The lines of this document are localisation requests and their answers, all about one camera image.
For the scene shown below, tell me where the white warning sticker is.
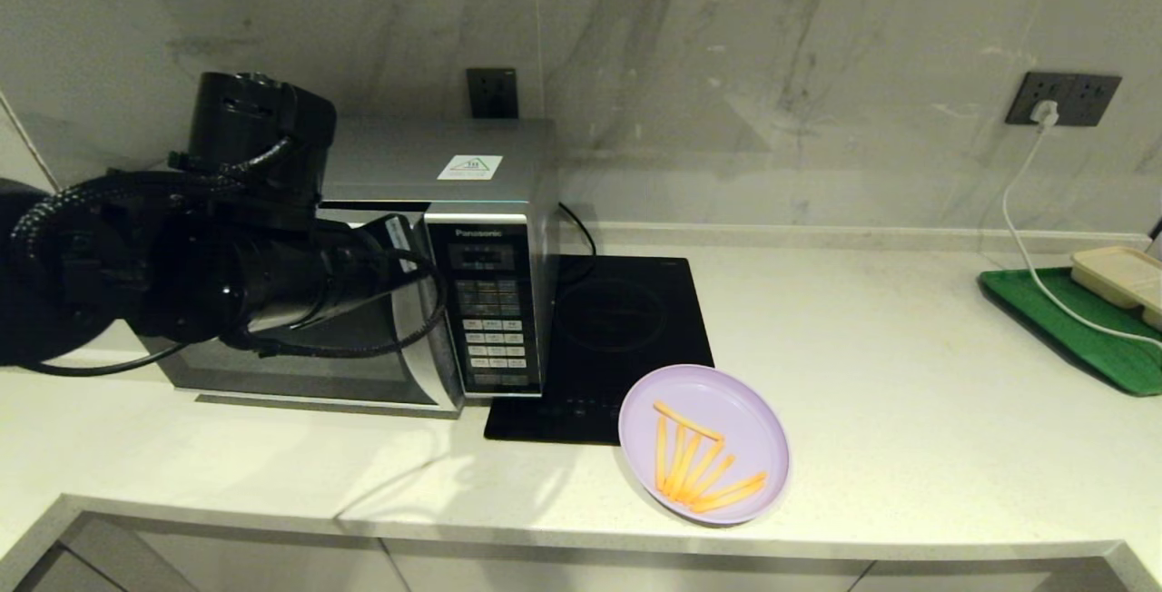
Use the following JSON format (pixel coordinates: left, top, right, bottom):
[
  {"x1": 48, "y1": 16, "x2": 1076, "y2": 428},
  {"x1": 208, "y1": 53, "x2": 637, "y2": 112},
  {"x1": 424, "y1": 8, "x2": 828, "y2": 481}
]
[{"x1": 437, "y1": 154, "x2": 504, "y2": 181}]

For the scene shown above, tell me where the small black wall socket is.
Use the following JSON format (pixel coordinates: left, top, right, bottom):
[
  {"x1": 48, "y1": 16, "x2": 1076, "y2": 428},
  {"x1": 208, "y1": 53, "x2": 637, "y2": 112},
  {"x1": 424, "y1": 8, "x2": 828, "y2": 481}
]
[{"x1": 467, "y1": 67, "x2": 520, "y2": 119}]

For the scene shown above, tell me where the wide black wall socket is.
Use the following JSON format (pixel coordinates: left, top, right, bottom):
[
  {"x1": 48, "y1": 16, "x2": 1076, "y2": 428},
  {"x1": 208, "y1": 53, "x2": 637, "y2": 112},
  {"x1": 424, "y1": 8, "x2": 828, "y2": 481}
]
[{"x1": 1005, "y1": 72, "x2": 1123, "y2": 127}]

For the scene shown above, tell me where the green plastic tray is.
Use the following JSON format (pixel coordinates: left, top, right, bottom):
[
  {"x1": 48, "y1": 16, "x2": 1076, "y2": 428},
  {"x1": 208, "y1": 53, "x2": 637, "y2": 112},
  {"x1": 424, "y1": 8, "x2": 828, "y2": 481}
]
[{"x1": 978, "y1": 267, "x2": 1162, "y2": 398}]

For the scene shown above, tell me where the purple plastic plate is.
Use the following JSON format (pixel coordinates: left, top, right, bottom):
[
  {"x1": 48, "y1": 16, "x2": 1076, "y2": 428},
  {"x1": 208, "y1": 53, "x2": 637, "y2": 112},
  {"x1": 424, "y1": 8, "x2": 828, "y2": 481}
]
[{"x1": 618, "y1": 364, "x2": 791, "y2": 527}]

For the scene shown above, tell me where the black glass microwave door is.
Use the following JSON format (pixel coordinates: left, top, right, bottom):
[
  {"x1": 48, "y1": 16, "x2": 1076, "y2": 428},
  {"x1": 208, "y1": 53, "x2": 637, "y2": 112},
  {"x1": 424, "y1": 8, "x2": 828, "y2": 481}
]
[{"x1": 150, "y1": 202, "x2": 466, "y2": 419}]

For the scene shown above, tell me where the silver Panasonic microwave oven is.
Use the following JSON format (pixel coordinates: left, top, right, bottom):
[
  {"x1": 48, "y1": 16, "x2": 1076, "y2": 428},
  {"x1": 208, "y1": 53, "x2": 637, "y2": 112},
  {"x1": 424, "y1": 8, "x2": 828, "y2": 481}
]
[{"x1": 150, "y1": 116, "x2": 559, "y2": 419}]

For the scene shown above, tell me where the beige lunch box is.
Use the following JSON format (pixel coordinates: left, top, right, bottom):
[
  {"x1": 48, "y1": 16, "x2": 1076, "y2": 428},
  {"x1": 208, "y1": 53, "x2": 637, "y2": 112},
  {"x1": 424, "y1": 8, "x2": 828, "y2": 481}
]
[{"x1": 1070, "y1": 246, "x2": 1162, "y2": 331}]

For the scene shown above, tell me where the white power cable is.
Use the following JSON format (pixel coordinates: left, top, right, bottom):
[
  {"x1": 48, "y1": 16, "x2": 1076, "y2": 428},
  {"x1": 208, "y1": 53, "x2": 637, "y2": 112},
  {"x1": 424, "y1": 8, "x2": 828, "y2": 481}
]
[{"x1": 1000, "y1": 125, "x2": 1162, "y2": 348}]

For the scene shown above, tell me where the black induction cooktop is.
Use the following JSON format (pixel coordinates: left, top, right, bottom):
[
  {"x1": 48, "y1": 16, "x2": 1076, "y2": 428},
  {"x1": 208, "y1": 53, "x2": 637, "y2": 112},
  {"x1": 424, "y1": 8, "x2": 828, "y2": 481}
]
[{"x1": 484, "y1": 255, "x2": 715, "y2": 445}]

